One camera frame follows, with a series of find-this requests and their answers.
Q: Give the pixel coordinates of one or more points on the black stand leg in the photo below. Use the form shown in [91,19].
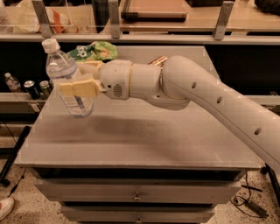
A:
[274,182]
[10,155]

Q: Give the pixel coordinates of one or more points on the black stand leg left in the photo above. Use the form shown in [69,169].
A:
[10,155]

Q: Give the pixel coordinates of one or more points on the grey drawer cabinet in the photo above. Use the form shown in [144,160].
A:
[132,163]

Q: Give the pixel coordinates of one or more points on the black power adapter with cable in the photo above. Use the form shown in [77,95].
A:
[247,205]

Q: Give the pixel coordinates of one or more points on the metal bracket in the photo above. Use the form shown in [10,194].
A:
[40,10]
[222,21]
[113,8]

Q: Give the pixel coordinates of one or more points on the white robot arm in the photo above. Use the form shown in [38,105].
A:
[176,83]

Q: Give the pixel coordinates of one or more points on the gold soda can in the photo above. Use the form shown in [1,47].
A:
[158,61]

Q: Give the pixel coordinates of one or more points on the metal bracket middle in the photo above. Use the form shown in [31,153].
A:
[113,8]

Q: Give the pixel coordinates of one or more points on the dark can on shelf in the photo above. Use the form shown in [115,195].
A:
[30,87]

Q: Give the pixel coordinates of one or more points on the small water bottle on shelf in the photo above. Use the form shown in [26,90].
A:
[12,83]

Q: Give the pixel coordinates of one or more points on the green can on shelf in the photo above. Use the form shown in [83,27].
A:
[46,88]

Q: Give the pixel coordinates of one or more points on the metal bracket left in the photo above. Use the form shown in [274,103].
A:
[40,10]

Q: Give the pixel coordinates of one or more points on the metal bracket right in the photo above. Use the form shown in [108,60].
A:
[222,21]

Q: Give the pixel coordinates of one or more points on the orange white bag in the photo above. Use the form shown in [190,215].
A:
[26,21]

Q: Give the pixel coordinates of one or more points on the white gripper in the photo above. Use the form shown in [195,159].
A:
[115,78]

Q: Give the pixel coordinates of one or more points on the white shoe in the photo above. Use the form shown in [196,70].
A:
[6,206]

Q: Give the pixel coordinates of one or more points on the blue label plastic water bottle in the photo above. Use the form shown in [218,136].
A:
[61,67]

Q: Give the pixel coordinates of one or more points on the green chip bag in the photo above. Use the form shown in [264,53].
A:
[98,50]

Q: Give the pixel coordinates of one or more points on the black stand leg right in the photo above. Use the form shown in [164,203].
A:
[274,182]

